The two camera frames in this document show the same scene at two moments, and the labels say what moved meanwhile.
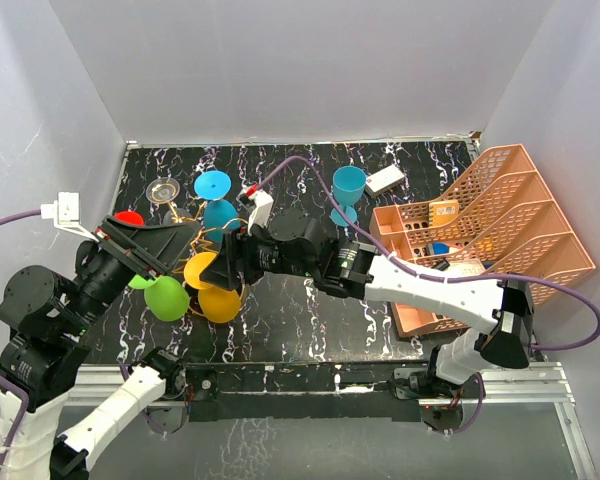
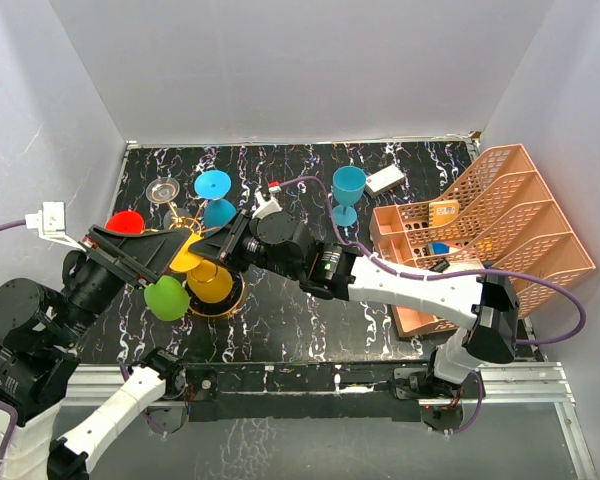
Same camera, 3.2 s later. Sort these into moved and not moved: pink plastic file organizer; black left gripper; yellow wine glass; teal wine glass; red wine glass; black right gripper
Moved: yellow wine glass; black right gripper
Not moved: teal wine glass; pink plastic file organizer; black left gripper; red wine glass
